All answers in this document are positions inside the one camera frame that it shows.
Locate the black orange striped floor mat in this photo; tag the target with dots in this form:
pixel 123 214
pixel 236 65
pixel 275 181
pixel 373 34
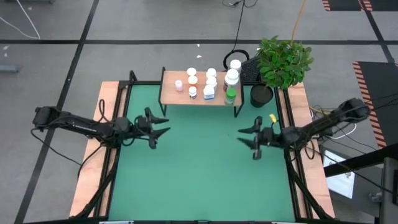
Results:
pixel 345 4
pixel 382 93

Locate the white bottle maroon label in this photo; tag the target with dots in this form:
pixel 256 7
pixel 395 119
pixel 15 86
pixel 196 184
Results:
pixel 232 74

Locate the black metal table frame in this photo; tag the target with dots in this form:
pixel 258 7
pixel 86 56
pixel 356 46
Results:
pixel 143 82

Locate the grey floor object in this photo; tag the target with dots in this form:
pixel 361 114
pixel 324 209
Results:
pixel 9 68

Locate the translucent pinkish plastic bottle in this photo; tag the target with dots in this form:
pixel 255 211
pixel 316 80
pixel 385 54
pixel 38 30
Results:
pixel 178 84

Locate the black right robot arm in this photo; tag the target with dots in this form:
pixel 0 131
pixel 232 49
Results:
pixel 323 124

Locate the green table mat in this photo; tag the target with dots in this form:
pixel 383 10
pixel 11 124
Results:
pixel 202 186

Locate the white Excedrin medicine bottle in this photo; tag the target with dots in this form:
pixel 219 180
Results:
pixel 192 90

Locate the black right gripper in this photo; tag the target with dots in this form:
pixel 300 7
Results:
pixel 269 137

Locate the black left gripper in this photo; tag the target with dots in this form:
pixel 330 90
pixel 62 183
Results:
pixel 143 124

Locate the grey rig post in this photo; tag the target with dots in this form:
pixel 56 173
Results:
pixel 390 193

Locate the green leafy plant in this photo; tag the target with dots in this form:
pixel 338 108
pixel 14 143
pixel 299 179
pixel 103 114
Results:
pixel 283 63

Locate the black rig beam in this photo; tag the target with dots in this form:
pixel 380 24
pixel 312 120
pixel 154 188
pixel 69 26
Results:
pixel 357 161

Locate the black plant pot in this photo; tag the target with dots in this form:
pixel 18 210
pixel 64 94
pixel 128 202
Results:
pixel 261 96

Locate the wooden shelf black metal legs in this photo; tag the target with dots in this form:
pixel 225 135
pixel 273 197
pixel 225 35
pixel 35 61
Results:
pixel 169 96

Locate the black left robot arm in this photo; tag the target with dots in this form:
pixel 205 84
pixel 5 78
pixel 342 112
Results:
pixel 77 124

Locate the green medicine bottle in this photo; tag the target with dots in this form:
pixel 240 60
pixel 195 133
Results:
pixel 231 93

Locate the black perforated pad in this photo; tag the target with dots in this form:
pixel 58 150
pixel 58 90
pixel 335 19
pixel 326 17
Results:
pixel 250 73

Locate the white printed sheet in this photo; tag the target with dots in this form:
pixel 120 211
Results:
pixel 340 182

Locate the white bottle blue label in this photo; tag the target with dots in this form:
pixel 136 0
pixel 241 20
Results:
pixel 209 90

